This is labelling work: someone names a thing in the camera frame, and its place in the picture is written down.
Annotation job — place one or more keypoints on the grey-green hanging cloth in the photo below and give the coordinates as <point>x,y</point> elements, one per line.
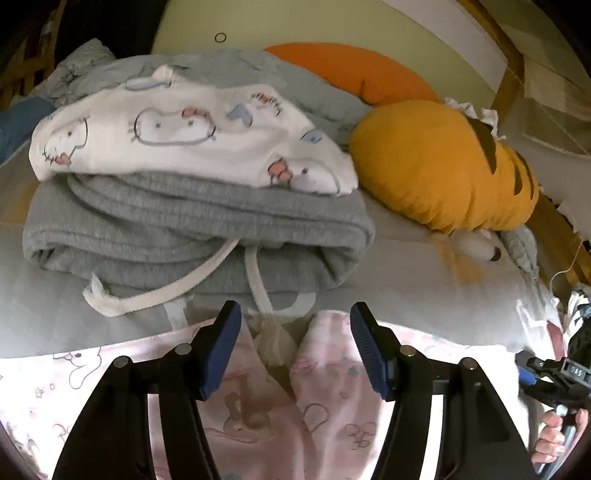
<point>554,92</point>

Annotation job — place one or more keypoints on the blue pillow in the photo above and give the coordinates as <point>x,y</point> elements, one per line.
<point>18,124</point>

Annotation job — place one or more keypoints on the white cat-print pants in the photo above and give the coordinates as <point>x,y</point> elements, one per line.
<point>184,147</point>

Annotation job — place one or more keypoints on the light blue knitted cloth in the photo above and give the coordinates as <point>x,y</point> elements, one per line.
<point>521,249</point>

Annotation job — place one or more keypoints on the white crumpled clothes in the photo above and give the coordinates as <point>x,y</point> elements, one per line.
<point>485,115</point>

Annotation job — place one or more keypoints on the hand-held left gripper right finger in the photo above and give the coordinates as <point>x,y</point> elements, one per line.
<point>369,350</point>

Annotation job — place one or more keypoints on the pink printed pants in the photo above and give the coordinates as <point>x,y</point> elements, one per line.
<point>277,415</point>

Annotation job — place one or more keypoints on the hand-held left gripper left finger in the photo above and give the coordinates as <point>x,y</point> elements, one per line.
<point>222,350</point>

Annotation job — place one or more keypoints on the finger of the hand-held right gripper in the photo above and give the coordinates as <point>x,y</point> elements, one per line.
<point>540,374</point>

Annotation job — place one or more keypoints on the yellow striped plush pillow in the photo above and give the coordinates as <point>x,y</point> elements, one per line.
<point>415,161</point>

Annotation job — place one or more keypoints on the person's right hand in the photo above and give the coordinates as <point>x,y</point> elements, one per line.
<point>551,438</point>

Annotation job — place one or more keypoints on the orange pillow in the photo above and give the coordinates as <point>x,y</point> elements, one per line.
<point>351,69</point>

